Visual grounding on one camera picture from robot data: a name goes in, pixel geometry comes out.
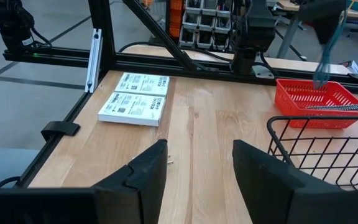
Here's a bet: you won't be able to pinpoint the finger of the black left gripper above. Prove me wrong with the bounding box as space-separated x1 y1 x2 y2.
312 19 343 45

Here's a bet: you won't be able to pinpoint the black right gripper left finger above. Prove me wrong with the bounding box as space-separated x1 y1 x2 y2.
91 139 168 224

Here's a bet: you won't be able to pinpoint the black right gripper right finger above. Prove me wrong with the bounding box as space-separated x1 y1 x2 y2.
232 139 358 224

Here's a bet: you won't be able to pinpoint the blue braided cable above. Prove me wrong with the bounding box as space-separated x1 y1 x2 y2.
313 9 349 90

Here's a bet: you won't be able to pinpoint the black and white braided cable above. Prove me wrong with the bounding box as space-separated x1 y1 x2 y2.
306 101 358 113

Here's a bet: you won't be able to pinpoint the white card reader box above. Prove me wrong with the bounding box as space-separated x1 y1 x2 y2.
97 91 167 128
114 72 170 96

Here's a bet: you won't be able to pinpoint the grey small parts bin rack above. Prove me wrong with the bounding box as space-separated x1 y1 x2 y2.
178 0 233 51

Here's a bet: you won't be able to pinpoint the wooden desk grey legs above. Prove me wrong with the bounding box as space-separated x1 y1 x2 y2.
277 0 358 60

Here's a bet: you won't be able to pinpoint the white printed box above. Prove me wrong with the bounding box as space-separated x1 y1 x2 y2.
341 60 358 75

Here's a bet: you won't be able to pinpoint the light wooden work table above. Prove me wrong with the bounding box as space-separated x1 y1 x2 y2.
121 44 352 76

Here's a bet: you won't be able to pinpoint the red plastic basket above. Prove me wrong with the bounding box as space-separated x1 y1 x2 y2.
274 78 358 130

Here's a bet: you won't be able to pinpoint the black plastic clip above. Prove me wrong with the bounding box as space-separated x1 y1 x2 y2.
40 121 81 141

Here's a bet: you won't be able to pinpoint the orange crate stack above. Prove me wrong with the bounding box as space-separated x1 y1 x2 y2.
168 0 185 39

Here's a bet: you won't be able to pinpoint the black wire basket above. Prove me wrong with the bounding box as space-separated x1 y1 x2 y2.
266 115 358 190

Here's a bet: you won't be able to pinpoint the silver aluminium bracket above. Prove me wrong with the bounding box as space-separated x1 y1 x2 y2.
85 28 104 94

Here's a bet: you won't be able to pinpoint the black aluminium rig frame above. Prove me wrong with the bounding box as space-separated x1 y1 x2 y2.
3 0 358 189

